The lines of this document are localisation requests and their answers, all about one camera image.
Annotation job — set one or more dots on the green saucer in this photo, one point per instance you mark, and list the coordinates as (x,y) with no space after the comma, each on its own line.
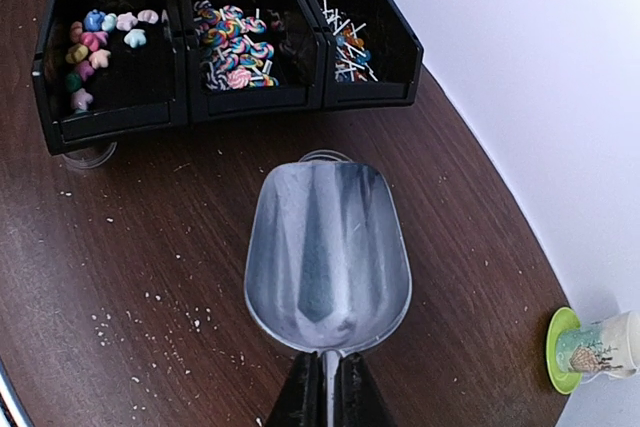
(563,320)

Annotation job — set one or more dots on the small round lollipops pile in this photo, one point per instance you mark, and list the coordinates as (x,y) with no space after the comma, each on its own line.
(352,58)

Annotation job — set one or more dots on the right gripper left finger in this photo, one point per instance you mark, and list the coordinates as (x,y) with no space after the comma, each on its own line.
(297,404)

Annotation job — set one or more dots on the star candies pile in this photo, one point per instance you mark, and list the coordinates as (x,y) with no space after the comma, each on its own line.
(89,50)

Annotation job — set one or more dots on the swirl lollipops pile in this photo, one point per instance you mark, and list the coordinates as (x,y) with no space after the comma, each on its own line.
(234,52)

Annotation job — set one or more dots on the clear jar lid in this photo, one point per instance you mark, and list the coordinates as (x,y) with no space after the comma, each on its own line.
(90,157)

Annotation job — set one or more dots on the clear plastic jar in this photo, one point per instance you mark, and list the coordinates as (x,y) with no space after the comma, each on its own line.
(327,155)

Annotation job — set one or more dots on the cream patterned mug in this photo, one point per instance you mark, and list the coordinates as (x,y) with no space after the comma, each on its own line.
(607,347)

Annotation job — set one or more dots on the black three-compartment candy bin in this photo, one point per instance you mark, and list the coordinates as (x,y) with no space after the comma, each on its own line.
(104,69)

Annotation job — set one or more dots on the metal scoop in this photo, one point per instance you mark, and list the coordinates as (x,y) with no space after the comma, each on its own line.
(327,270)

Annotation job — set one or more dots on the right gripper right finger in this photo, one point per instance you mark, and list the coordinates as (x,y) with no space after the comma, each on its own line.
(361,403)

